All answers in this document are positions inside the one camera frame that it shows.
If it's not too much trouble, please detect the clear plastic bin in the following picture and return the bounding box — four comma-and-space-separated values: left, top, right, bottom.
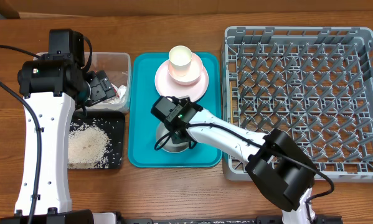
19, 52, 131, 114

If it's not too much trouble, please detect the black plastic tray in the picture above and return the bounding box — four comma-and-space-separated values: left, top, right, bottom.
70, 111, 125, 158

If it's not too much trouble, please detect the white napkin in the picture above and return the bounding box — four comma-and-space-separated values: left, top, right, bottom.
97, 84, 127, 107

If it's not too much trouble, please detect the white round plate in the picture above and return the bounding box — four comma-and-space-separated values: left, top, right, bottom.
154, 60, 209, 101

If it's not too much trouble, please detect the white rice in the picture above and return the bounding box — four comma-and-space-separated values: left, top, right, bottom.
68, 123, 123, 169

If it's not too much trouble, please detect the teal serving tray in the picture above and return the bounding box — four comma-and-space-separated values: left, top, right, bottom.
128, 53, 222, 168

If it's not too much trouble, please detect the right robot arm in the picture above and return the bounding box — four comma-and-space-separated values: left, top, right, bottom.
151, 96, 316, 223

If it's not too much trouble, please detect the pink bowl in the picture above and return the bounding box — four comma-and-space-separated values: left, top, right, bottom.
168, 53, 203, 85

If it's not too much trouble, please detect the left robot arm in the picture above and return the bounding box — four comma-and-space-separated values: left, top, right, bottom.
0, 29, 116, 223

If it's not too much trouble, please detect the grey dishwasher rack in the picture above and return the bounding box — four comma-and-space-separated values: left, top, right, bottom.
221, 26, 373, 182

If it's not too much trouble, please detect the grey metal bowl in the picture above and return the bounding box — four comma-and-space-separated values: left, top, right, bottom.
154, 123, 197, 153

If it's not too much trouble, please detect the white cup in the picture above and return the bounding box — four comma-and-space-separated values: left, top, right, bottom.
169, 45, 192, 77

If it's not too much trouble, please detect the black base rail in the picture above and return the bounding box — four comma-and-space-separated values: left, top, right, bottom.
94, 211, 343, 224

